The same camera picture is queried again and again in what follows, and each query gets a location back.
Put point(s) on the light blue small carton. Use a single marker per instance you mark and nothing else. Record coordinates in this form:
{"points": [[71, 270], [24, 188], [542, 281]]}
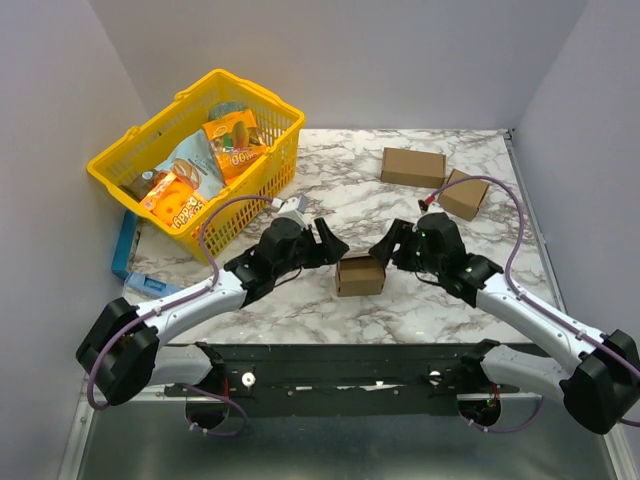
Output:
{"points": [[149, 286]]}

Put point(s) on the dark brown snack pack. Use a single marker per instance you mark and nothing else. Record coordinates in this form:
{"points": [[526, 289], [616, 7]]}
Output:
{"points": [[138, 188]]}

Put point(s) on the orange mango snack bag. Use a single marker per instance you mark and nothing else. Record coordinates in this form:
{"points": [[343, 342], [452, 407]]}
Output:
{"points": [[236, 143]]}

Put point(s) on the large folded cardboard box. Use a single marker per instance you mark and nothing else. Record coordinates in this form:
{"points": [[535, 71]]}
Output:
{"points": [[413, 168]]}

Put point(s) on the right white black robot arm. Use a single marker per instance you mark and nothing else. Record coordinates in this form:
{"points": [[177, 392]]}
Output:
{"points": [[594, 375]]}

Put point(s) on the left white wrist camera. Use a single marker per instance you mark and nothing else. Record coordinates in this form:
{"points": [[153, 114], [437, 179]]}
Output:
{"points": [[293, 208]]}

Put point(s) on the aluminium extrusion frame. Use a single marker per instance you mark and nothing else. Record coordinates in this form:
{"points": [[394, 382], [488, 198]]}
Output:
{"points": [[493, 395]]}

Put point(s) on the orange apple snack bag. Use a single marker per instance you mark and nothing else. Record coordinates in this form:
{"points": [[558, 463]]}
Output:
{"points": [[173, 202]]}

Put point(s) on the brown cardboard box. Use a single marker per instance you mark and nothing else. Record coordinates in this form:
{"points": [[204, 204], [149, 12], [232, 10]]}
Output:
{"points": [[360, 275]]}

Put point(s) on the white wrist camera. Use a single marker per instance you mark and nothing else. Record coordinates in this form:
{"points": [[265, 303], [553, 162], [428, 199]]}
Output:
{"points": [[430, 204], [293, 208]]}

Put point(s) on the green round snack pack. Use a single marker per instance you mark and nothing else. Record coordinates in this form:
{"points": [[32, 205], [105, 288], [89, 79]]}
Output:
{"points": [[222, 109]]}

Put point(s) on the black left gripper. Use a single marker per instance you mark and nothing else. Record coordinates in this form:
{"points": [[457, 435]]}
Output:
{"points": [[330, 251]]}

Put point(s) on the small folded cardboard box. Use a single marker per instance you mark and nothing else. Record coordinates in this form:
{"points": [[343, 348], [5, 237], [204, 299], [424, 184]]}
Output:
{"points": [[464, 199]]}

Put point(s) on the light blue bread bag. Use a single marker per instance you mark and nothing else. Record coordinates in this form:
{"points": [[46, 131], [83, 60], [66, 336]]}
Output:
{"points": [[193, 162]]}

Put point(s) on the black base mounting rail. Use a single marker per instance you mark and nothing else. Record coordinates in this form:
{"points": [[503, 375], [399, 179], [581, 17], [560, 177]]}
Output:
{"points": [[339, 380]]}

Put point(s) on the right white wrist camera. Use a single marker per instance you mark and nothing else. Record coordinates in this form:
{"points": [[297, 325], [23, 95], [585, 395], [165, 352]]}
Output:
{"points": [[430, 204]]}

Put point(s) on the blue flat box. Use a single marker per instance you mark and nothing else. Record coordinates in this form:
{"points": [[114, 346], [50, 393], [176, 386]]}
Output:
{"points": [[124, 246]]}

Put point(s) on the yellow plastic shopping basket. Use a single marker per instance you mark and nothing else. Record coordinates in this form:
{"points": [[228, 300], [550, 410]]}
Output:
{"points": [[141, 149]]}

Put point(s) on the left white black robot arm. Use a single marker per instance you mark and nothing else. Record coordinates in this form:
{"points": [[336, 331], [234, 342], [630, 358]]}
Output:
{"points": [[119, 351]]}

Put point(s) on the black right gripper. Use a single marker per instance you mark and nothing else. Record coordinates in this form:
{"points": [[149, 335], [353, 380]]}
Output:
{"points": [[403, 247]]}

